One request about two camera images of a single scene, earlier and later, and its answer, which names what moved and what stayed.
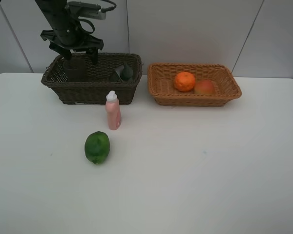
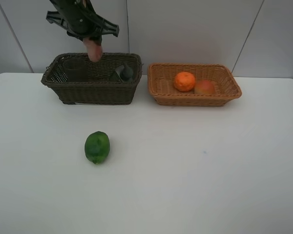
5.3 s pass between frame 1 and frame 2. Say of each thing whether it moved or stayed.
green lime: stayed
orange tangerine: stayed
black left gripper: moved
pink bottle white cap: moved
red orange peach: stayed
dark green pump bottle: stayed
